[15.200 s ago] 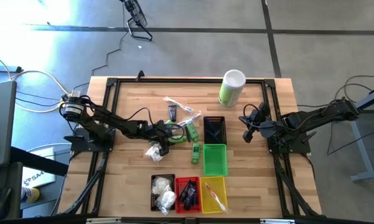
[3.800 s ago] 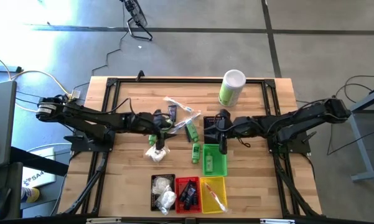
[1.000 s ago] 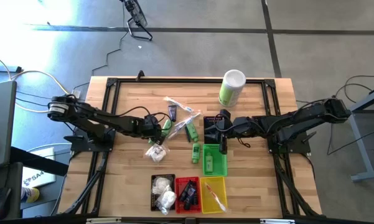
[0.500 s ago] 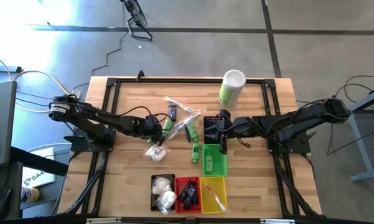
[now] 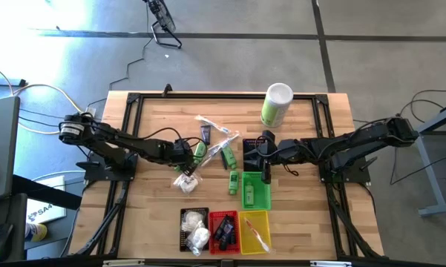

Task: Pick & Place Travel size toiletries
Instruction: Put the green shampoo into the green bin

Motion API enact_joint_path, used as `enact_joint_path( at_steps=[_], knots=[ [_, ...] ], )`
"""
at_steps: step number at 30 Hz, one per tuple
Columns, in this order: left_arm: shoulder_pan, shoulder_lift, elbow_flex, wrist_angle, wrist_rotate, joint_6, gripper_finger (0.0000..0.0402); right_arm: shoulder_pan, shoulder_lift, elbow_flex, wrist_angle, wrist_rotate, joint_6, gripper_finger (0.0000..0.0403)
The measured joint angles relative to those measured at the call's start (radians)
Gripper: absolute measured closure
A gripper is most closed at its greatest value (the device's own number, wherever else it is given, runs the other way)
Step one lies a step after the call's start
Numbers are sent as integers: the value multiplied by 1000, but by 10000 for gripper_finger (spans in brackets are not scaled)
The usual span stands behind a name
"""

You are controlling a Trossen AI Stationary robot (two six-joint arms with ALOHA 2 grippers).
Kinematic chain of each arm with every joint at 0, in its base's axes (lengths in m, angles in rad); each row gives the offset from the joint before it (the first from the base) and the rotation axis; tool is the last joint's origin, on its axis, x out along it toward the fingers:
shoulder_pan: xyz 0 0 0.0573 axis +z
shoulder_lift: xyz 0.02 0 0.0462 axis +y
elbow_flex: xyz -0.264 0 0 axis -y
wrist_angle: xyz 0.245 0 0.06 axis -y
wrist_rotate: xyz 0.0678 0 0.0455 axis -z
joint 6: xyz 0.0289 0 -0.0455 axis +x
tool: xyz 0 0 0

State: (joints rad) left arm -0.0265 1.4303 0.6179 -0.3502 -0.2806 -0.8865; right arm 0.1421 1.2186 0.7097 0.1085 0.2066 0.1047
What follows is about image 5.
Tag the grey laptop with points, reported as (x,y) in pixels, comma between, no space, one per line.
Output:
(0,148)

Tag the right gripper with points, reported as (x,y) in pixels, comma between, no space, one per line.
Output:
(274,153)

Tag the black floor fan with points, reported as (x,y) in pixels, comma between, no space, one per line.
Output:
(165,20)

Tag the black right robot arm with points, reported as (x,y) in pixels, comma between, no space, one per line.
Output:
(356,142)

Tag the yellow blue container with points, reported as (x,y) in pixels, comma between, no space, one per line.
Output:
(37,231)

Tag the clear vanity pack bag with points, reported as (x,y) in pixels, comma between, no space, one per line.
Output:
(187,182)

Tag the clear bag of cotton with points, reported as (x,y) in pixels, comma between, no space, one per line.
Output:
(200,237)
(191,220)

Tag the black aluminium rig frame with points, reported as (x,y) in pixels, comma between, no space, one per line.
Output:
(208,97)

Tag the green white wipes canister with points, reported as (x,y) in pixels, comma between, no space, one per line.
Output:
(276,107)

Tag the black computer mouse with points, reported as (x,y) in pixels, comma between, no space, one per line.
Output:
(0,243)

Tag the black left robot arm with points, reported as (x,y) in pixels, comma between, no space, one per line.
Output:
(133,142)

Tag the yellow slotted plastic basket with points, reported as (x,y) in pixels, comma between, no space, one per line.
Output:
(248,241)

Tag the dark grey toiletry tube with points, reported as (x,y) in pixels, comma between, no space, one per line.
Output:
(220,239)
(228,226)

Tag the red white toothbrush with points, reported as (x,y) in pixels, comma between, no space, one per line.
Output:
(256,230)

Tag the dark blue DSC tube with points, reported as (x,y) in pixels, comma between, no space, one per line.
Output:
(206,134)

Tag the wrapped blue white toothbrush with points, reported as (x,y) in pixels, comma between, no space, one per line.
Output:
(214,124)
(218,150)
(222,141)

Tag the red slotted plastic basket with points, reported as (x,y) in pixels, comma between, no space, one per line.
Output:
(236,237)

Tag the black slotted plastic basket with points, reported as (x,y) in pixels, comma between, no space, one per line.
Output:
(184,243)
(249,165)

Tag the green slotted plastic basket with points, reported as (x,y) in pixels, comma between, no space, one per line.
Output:
(263,196)

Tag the blue steel frame workbench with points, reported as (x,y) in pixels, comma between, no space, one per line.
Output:
(430,174)

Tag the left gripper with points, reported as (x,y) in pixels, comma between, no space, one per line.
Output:
(176,151)

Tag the white printed box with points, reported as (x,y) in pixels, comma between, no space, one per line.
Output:
(46,209)

